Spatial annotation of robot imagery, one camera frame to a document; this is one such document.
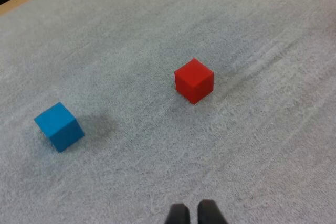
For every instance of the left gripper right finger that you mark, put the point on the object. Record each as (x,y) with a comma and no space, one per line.
(210,213)

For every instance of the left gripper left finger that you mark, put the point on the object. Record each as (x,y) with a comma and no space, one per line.
(178,214)

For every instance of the red cube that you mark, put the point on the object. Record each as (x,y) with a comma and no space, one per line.
(193,81)

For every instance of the blue cube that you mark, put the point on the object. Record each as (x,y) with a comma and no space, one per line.
(59,127)

